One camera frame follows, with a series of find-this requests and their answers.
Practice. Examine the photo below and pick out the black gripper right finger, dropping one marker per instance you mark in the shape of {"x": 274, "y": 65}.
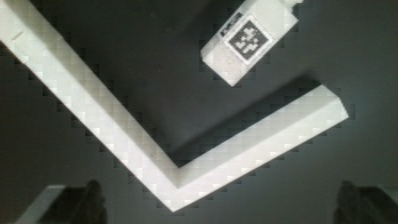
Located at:
{"x": 367, "y": 204}

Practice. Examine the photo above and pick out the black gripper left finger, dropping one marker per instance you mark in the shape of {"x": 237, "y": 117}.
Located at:
{"x": 66, "y": 205}

